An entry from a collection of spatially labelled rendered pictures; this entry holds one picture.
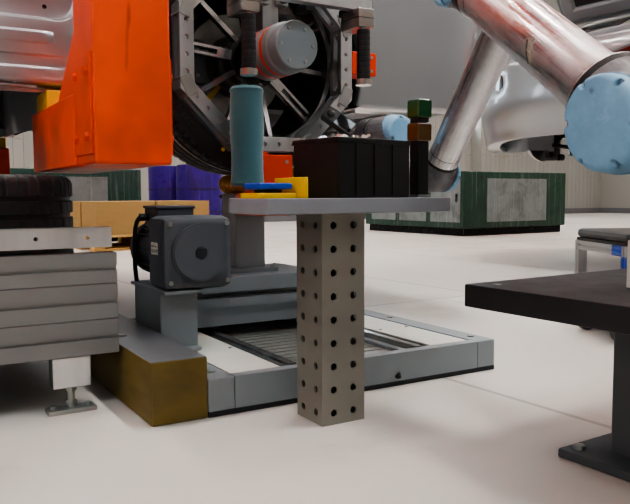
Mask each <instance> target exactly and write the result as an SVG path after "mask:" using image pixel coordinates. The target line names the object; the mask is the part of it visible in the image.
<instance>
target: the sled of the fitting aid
mask: <svg viewBox="0 0 630 504"><path fill-rule="evenodd" d="M292 318H297V287H290V288H278V289H265V290H252V291H239V292H227V293H214V294H200V293H197V320H198V329H209V328H218V327H220V326H225V325H234V324H244V323H254V322H263V321H273V320H283V319H292Z"/></svg>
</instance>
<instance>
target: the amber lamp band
mask: <svg viewBox="0 0 630 504"><path fill-rule="evenodd" d="M431 138H432V125H431V123H425V122H415V123H409V124H408V125H407V141H410V142H413V141H431Z"/></svg>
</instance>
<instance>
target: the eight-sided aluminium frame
mask: <svg viewBox="0 0 630 504"><path fill-rule="evenodd" d="M201 1H202V0H176V1H175V2H174V3H173V4H172V5H171V16H170V17H171V19H172V71H173V80H172V82H173V91H174V92H175V93H176V94H177V96H178V97H179V99H181V100H182V101H183V102H184V103H185V104H186V105H187V107H188V108H189V109H190V110H191V111H192V112H193V113H194V114H195V115H196V117H197V118H198V119H199V120H200V121H201V122H202V123H203V124H204V125H205V127H206V128H207V129H208V130H209V131H210V132H211V133H212V134H213V135H214V137H215V138H216V139H217V140H218V141H219V142H220V145H222V146H224V148H225V149H226V150H227V151H231V142H230V122H229V121H228V120H227V119H226V117H225V116H224V115H223V114H222V113H221V112H220V111H219V110H218V108H217V107H216V106H215V105H214V104H213V103H212V102H211V100H210V99H209V98H208V97H207V96H206V95H205V94H204V92H203V91H202V90H201V89H200V88H199V87H198V86H197V85H196V83H195V75H194V16H193V9H194V8H195V7H196V6H197V5H198V4H199V3H200V2H201ZM314 11H315V13H316V14H317V15H318V17H319V18H320V19H321V21H322V22H323V23H324V25H325V26H326V27H327V29H328V30H329V31H330V97H329V99H328V100H327V101H326V102H325V103H324V104H323V105H322V106H321V107H320V109H319V110H318V111H317V112H316V113H315V114H314V115H313V116H312V118H311V119H310V120H309V121H308V122H307V123H306V124H305V125H304V127H303V128H302V129H301V130H300V131H299V132H298V133H297V134H296V136H295V137H294V138H286V137H264V142H263V151H266V152H272V153H288V154H290V153H294V146H293V145H292V142H293V141H295V140H306V139H316V138H319V137H320V136H321V135H322V134H323V133H324V132H325V131H326V129H327V128H328V127H329V125H328V124H326V123H325V122H324V121H322V120H321V115H322V113H323V112H324V111H325V110H326V109H327V107H328V106H330V105H331V106H333V107H334V108H335V109H337V110H338V111H340V112H342V111H343V110H344V109H345V108H346V107H348V104H349V103H350V102H351V101H352V92H353V90H352V35H353V34H351V33H344V32H341V18H339V11H341V10H335V9H328V8H322V7H315V6H314ZM337 17H338V18H337ZM337 42H338V43H337ZM337 57H338V58H337ZM337 72H338V73H337Z"/></svg>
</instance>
